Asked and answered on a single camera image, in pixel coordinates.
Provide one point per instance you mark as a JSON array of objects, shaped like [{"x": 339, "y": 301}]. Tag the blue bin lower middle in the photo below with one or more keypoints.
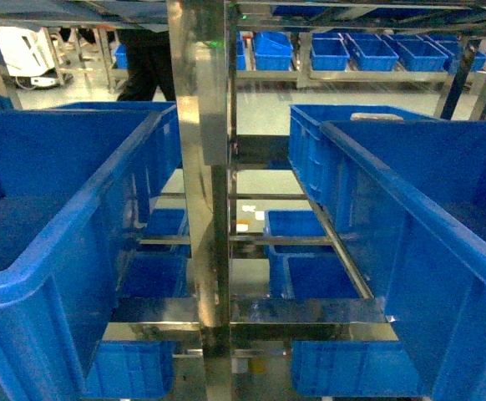
[{"x": 303, "y": 272}]

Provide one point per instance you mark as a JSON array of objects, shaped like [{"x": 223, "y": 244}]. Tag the blue bin behind right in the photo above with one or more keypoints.
[{"x": 311, "y": 158}]

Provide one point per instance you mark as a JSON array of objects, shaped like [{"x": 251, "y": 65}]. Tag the person in dark trousers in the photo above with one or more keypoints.
[{"x": 149, "y": 65}]

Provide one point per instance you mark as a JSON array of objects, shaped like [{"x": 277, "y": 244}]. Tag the large blue bin left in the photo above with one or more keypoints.
[{"x": 72, "y": 183}]

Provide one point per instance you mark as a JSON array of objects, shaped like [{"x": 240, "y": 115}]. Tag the large blue bin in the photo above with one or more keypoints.
[
  {"x": 409, "y": 199},
  {"x": 72, "y": 183}
]

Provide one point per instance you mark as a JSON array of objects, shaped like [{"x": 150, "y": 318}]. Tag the large blue bin right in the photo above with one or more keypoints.
[{"x": 409, "y": 199}]

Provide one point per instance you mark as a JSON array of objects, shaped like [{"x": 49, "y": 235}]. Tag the blue bin lower right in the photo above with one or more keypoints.
[{"x": 354, "y": 369}]

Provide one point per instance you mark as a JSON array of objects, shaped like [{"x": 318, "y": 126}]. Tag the blue bin lower left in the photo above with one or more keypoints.
[{"x": 135, "y": 370}]

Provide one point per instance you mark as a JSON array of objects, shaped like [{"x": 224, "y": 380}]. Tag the white machine in background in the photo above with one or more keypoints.
[{"x": 28, "y": 55}]

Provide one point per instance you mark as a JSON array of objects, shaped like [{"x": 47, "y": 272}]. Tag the steel rack upright post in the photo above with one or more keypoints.
[{"x": 199, "y": 60}]

